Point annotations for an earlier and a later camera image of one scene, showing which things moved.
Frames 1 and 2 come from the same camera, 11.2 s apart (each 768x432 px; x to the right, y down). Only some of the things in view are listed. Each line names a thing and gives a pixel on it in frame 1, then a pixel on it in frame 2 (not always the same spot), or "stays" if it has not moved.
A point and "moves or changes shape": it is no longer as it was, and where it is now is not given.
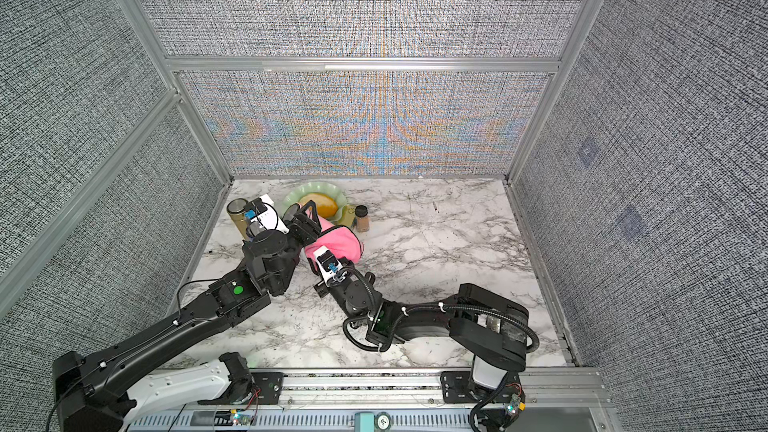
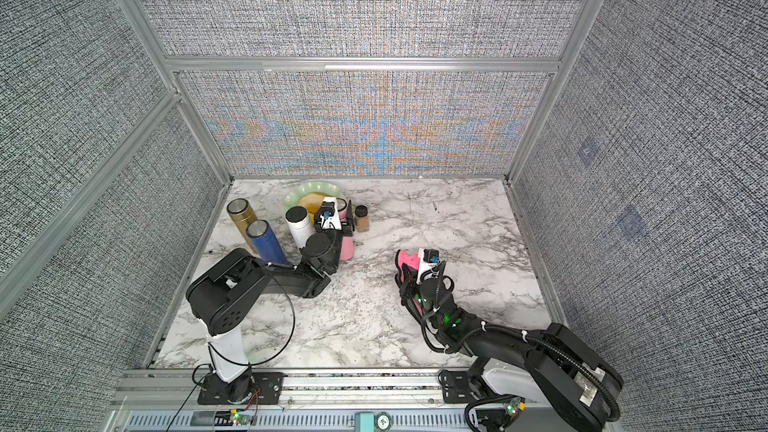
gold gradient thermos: x=236 y=212 stays
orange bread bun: x=326 y=207 stays
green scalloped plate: x=294 y=196 stays
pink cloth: x=340 y=240 moves or changes shape
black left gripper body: x=301 y=236 -> x=347 y=229
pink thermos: x=293 y=210 -> x=347 y=245
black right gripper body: x=324 y=290 -> x=413 y=292
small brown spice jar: x=362 y=218 stays
